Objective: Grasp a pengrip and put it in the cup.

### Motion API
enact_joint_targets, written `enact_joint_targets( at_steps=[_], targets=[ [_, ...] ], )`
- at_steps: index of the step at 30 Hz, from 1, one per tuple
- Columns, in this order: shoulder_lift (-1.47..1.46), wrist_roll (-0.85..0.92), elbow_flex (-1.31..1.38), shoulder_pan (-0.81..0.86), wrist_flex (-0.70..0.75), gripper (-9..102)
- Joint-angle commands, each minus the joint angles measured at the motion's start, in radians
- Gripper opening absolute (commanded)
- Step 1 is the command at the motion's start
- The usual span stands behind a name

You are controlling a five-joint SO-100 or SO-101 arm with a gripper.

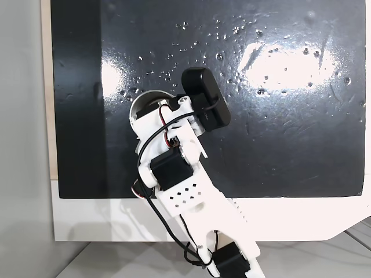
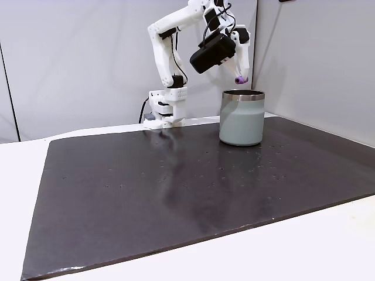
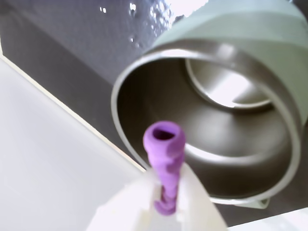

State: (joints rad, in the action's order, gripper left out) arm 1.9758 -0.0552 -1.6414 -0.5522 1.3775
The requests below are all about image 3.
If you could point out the purple ribbed pen grip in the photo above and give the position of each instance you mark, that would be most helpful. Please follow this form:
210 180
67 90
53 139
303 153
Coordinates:
166 154

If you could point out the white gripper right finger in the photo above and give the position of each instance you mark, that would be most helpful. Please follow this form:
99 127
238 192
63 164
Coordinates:
197 207

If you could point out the black glossy table mat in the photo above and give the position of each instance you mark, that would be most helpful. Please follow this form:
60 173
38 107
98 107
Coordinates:
72 48

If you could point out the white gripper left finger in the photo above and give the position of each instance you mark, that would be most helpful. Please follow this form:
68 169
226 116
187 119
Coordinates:
134 207

